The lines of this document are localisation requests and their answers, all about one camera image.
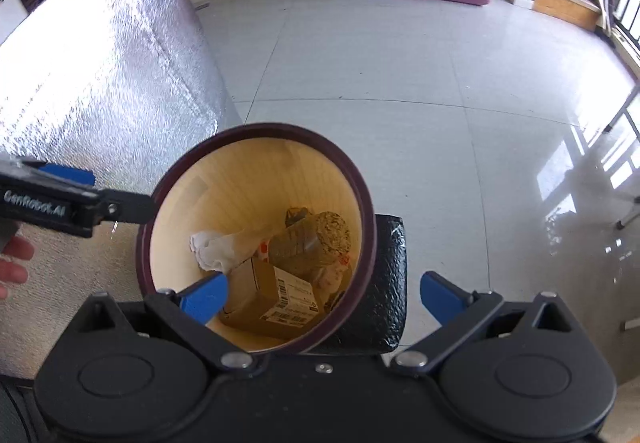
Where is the person's left hand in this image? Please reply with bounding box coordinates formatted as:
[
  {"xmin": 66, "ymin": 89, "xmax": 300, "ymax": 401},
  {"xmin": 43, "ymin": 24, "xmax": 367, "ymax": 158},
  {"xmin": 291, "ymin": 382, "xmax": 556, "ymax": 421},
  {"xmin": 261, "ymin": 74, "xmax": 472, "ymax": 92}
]
[{"xmin": 0, "ymin": 235, "xmax": 35, "ymax": 300}]

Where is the brown cardboard box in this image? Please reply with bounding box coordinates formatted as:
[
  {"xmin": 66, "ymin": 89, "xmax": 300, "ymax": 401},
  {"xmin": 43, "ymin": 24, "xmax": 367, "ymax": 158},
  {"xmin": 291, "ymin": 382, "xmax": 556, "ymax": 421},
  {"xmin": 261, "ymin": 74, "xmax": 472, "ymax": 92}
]
[{"xmin": 218, "ymin": 258, "xmax": 324, "ymax": 340}]

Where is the silver foil table side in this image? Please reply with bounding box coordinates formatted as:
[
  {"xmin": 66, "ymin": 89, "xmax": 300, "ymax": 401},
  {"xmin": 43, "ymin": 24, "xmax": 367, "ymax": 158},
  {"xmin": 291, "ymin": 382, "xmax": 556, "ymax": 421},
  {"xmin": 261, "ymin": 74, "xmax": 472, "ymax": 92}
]
[{"xmin": 1, "ymin": 0, "xmax": 240, "ymax": 379}]

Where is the wooden trash bin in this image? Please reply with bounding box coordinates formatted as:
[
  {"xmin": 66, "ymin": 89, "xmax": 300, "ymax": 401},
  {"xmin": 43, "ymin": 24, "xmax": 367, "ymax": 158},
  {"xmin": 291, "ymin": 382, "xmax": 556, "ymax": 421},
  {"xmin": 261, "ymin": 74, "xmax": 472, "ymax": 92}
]
[{"xmin": 136, "ymin": 123, "xmax": 376, "ymax": 354}]

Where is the white tissue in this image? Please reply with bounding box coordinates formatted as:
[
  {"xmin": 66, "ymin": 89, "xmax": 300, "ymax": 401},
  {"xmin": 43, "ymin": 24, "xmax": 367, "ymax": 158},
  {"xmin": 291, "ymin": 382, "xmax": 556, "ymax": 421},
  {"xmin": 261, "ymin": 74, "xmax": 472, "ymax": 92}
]
[{"xmin": 190, "ymin": 231, "xmax": 264, "ymax": 274}]

